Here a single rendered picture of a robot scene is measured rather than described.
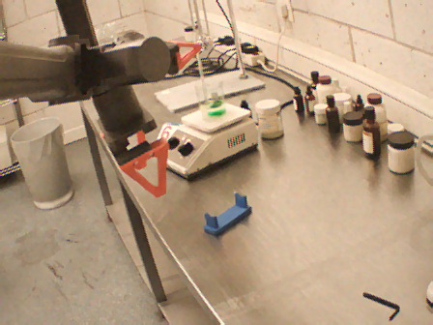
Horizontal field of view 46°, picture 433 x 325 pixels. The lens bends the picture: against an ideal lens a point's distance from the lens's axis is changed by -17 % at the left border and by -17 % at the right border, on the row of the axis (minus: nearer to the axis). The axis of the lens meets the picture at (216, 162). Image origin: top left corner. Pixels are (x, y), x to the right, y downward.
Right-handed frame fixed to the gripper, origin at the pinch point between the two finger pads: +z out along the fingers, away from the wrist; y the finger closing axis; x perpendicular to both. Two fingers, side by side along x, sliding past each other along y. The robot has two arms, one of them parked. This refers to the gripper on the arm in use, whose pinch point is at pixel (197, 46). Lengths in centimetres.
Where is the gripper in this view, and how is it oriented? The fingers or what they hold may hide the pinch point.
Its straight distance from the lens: 129.0
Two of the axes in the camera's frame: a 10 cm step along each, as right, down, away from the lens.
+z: 8.5, -3.5, 4.1
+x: 1.6, 8.9, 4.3
